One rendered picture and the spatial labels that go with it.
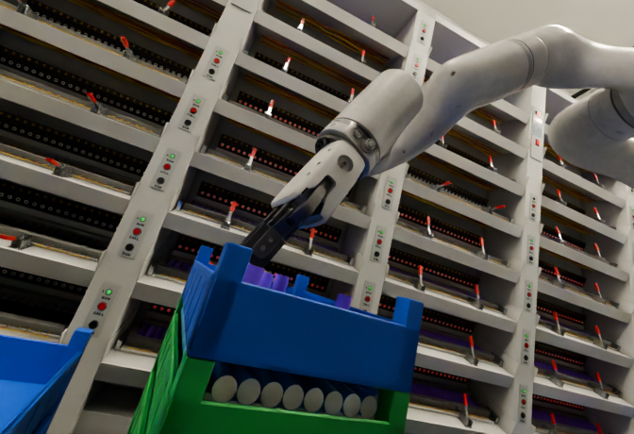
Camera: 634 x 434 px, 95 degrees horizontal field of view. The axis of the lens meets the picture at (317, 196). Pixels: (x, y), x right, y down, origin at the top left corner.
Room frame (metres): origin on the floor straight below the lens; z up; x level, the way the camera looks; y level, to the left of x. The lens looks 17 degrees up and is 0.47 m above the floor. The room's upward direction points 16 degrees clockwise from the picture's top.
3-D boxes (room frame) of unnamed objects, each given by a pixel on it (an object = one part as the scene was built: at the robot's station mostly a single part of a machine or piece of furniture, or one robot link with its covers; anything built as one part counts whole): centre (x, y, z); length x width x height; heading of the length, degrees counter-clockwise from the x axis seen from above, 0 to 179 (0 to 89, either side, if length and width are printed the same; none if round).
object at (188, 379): (0.40, 0.02, 0.36); 0.30 x 0.20 x 0.08; 21
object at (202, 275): (0.40, 0.02, 0.44); 0.30 x 0.20 x 0.08; 21
